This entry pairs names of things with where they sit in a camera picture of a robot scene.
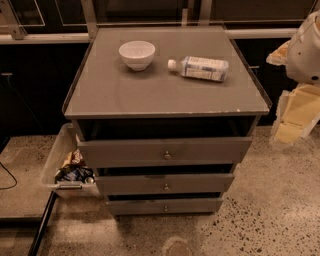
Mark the grey middle drawer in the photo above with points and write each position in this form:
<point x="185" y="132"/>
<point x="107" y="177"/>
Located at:
<point x="164" y="184"/>

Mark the dark packets in bin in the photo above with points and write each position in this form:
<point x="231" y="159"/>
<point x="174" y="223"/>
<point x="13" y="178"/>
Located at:
<point x="75" y="174"/>

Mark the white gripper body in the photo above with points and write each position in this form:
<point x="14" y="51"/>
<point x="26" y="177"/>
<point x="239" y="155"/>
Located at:
<point x="305" y="55"/>

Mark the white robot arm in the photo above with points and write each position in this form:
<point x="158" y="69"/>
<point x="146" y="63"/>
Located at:
<point x="303" y="56"/>

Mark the snack bag in bin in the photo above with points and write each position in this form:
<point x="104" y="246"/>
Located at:
<point x="74" y="158"/>

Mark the grey drawer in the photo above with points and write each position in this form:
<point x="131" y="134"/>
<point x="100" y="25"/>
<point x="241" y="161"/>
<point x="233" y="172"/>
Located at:
<point x="164" y="206"/>
<point x="164" y="152"/>
<point x="164" y="184"/>

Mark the metal railing frame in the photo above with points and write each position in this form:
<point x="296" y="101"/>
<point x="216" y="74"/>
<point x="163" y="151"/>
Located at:
<point x="81" y="19"/>

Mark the grey drawer cabinet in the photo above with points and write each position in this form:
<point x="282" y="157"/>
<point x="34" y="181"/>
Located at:
<point x="110" y="101"/>

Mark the white ceramic bowl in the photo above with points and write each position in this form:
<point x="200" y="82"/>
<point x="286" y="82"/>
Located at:
<point x="137" y="55"/>

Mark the clear plastic storage bin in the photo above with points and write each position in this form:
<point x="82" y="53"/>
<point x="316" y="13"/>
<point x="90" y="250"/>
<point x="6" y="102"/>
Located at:
<point x="65" y="143"/>

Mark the clear plastic water bottle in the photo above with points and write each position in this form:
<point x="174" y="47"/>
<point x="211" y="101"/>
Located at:
<point x="200" y="68"/>

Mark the grey bottom drawer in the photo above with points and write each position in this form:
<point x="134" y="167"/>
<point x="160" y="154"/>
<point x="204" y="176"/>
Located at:
<point x="164" y="206"/>

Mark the grey top drawer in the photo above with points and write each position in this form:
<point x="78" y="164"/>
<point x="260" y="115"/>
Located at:
<point x="164" y="152"/>

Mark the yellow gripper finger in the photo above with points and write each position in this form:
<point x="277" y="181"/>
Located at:
<point x="279" y="56"/>

